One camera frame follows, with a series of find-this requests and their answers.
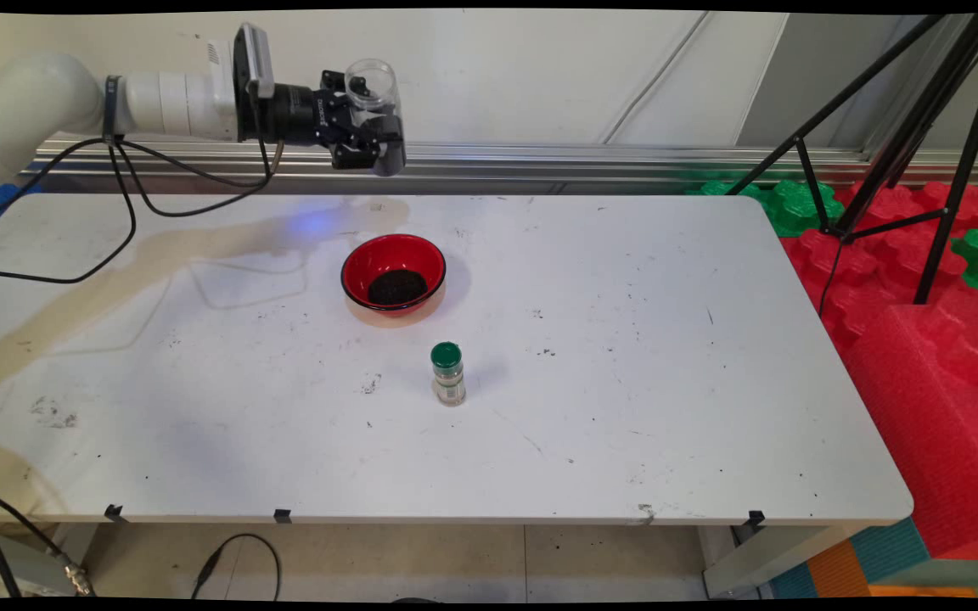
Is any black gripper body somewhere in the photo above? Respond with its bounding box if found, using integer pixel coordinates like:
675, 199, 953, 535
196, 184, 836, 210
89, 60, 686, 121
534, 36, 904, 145
271, 85, 330, 147

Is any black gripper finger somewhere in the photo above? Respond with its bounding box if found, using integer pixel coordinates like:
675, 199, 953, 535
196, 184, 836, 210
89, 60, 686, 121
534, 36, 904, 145
328, 109, 405, 168
319, 70, 371, 107

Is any red bowl with black rim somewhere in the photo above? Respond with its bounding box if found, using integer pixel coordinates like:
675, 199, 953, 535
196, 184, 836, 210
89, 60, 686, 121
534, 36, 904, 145
340, 233, 447, 319

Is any black seeds pile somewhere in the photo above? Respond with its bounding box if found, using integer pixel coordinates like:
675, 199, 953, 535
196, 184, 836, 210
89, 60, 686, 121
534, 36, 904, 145
368, 270, 429, 306

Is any spice bottle with green cap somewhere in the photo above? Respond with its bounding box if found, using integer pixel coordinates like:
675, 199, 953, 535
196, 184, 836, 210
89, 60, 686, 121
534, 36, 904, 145
430, 341, 467, 407

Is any blue foam block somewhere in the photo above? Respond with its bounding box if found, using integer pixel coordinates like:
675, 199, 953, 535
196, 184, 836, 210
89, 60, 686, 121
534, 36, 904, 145
0, 181, 42, 247

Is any red foam tile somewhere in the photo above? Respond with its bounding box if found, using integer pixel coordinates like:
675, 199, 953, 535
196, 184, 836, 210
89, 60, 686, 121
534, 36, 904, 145
837, 180, 978, 249
781, 227, 965, 357

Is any grey table leg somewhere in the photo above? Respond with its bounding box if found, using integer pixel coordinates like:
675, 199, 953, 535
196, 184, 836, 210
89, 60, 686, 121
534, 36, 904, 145
700, 522, 868, 600

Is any black tripod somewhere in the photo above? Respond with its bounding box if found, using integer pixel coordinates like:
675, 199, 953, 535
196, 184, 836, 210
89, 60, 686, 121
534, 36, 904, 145
725, 13, 978, 306

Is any orange foam mat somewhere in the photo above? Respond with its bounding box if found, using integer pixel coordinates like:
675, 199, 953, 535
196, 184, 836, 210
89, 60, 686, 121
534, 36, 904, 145
807, 538, 873, 600
867, 583, 978, 600

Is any teal foam mat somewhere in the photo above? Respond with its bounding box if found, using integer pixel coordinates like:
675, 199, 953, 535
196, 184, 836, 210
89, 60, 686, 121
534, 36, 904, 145
770, 517, 932, 600

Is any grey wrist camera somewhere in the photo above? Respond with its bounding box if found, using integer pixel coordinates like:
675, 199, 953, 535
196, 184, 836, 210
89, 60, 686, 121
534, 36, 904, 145
232, 23, 276, 143

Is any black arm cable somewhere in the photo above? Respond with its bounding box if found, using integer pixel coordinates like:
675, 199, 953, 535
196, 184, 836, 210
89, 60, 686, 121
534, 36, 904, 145
115, 102, 276, 218
0, 140, 138, 285

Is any black strap on arm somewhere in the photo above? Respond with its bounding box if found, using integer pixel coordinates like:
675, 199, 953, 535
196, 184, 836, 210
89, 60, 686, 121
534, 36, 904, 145
103, 75, 123, 142

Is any aluminium rail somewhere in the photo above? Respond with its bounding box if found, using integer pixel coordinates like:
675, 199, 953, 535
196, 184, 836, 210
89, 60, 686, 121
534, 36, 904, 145
22, 138, 978, 194

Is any white wall cable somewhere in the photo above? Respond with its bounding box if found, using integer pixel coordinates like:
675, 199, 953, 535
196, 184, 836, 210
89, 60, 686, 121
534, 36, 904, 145
601, 12, 711, 145

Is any black floor cable with plug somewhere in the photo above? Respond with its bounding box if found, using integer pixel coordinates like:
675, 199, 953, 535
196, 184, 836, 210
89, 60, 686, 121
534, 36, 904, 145
191, 533, 283, 601

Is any thin black tripod cable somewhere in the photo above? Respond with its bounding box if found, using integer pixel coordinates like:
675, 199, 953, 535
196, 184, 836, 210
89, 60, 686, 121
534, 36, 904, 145
818, 225, 848, 317

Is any black cable with metal connector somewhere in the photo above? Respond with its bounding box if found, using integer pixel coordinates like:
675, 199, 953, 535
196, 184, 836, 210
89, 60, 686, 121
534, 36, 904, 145
0, 481, 98, 597

